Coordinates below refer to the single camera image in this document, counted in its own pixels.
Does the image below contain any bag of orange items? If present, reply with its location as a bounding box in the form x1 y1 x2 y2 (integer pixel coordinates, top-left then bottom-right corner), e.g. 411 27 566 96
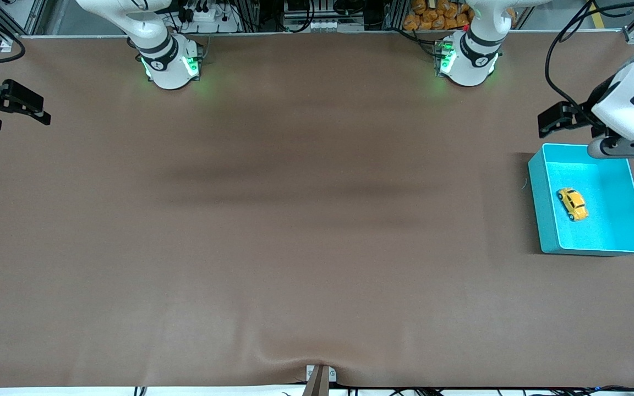
403 0 475 31

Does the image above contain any white power strip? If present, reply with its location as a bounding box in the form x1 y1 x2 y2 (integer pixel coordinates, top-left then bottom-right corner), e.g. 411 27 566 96
177 0 242 34

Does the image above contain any grey electronics unit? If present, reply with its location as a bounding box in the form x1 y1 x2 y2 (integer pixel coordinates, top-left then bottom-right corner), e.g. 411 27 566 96
283 0 368 32

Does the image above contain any teal plastic storage bin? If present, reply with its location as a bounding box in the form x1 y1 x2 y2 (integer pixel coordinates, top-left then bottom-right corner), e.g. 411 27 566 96
527 143 634 257

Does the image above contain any brown table mat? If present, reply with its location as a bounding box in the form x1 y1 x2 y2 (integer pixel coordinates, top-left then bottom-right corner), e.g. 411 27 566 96
0 30 634 389

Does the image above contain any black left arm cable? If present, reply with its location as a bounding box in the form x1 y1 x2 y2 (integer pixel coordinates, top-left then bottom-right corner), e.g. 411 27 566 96
544 0 634 114

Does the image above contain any yellow beetle toy car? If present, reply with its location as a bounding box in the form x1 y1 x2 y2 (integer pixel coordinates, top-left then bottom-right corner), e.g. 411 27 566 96
556 188 589 222

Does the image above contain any metal table edge bracket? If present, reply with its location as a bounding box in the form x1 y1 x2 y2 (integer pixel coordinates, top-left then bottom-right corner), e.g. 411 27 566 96
302 364 337 396

